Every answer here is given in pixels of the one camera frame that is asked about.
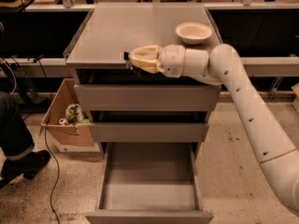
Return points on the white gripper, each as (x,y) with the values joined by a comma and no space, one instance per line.
(172,61)

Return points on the dark blue rxbar wrapper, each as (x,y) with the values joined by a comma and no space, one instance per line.
(127,61)

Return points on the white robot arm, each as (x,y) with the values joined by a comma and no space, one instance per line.
(275,152)

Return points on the grey drawer cabinet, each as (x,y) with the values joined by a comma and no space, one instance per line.
(114,28)

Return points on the grey top drawer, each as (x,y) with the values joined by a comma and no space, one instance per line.
(122,90)

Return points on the grey middle drawer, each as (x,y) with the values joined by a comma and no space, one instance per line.
(149,126)

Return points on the grey open bottom drawer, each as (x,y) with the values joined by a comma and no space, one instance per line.
(149,183)

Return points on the white paper bowl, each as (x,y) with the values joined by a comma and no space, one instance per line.
(193,33)

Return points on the crumpled trash in box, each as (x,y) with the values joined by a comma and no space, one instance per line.
(73,115)

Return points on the brown cardboard box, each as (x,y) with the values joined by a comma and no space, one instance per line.
(67,138)

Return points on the person's dark trouser leg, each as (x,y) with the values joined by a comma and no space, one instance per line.
(15,139)

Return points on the black shoe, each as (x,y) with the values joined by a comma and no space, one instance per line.
(27,166)

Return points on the long grey workbench rail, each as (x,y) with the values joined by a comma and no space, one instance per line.
(255,67)

